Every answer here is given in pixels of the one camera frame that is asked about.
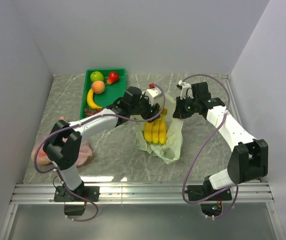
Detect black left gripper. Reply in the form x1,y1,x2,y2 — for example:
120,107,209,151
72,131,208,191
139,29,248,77
130,92,161,123

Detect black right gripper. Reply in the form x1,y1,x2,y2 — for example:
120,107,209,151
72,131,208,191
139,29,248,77
173,95,199,120

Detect yellow fake banana bunch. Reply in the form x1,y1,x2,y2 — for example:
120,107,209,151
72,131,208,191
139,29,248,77
143,108,168,145

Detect light green plastic bag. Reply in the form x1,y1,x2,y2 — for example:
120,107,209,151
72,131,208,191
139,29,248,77
135,93,183,164

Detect orange fake peach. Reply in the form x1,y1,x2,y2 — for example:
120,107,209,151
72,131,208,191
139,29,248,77
91,80,105,95

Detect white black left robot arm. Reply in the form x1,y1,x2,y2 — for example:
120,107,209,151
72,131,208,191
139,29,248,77
42,83,165,201

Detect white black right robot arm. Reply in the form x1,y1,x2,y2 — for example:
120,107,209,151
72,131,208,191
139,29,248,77
173,97,269,200

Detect red fake strawberry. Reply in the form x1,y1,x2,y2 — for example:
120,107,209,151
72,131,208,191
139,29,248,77
107,71,120,85

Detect single yellow fake banana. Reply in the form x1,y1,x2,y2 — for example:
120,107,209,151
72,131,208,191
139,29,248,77
86,88,102,110

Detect red fake grapes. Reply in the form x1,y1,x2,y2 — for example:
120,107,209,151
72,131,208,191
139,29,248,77
84,108,104,118

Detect green fake apple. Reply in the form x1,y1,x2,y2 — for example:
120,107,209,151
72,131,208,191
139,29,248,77
90,71,105,82

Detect pink plastic bag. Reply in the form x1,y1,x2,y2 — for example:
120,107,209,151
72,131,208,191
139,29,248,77
30,116,94,167

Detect green plastic fruit tray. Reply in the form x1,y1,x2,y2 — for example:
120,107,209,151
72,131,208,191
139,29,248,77
79,68,127,119

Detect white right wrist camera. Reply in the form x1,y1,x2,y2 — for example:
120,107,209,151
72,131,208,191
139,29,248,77
177,80,193,100

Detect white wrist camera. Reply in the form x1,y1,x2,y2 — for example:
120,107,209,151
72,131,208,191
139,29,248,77
145,83,162,105
177,80,193,100

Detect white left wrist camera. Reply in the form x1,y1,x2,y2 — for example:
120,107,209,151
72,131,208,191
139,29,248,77
145,83,162,105

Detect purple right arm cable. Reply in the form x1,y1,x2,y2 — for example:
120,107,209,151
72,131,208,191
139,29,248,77
182,73,239,220

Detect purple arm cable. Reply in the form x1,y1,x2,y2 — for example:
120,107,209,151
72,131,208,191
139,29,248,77
34,83,166,222
182,73,239,220

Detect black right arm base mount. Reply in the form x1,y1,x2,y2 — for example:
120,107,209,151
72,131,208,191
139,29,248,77
184,184,232,219

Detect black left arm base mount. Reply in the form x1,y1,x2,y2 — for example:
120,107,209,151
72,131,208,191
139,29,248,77
53,186,100,217

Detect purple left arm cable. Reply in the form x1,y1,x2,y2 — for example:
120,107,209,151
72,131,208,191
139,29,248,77
34,83,166,222

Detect aluminium table edge rail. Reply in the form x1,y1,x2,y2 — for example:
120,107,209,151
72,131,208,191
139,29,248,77
10,180,274,205

